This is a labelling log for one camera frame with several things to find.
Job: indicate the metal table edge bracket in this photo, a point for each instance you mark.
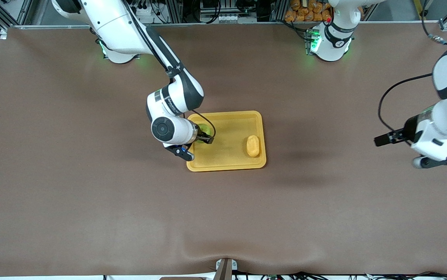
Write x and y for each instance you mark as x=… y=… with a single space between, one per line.
x=225 y=270

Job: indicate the aluminium frame post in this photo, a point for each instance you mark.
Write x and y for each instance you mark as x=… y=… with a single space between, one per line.
x=277 y=11
x=173 y=11

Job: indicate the yellow plastic tray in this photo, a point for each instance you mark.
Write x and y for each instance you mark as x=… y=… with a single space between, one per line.
x=227 y=132

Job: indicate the yellow potato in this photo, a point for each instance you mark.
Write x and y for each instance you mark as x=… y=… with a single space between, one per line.
x=253 y=146

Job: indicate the white power strip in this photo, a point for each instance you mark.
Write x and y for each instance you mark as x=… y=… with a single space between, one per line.
x=149 y=11

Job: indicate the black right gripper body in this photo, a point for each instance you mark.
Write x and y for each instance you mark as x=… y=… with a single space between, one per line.
x=201 y=135

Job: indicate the green apple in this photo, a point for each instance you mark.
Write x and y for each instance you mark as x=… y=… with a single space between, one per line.
x=203 y=128

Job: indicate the white connector block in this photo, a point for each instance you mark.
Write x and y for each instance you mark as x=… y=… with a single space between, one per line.
x=229 y=18

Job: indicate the silver table edge rail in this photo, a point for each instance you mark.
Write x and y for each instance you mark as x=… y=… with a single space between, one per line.
x=227 y=24

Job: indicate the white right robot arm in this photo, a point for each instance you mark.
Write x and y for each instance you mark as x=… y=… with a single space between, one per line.
x=107 y=23

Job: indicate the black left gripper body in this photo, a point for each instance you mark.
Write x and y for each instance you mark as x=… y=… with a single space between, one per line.
x=409 y=132

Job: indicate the bag of orange items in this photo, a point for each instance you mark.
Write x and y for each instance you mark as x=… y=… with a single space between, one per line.
x=305 y=11

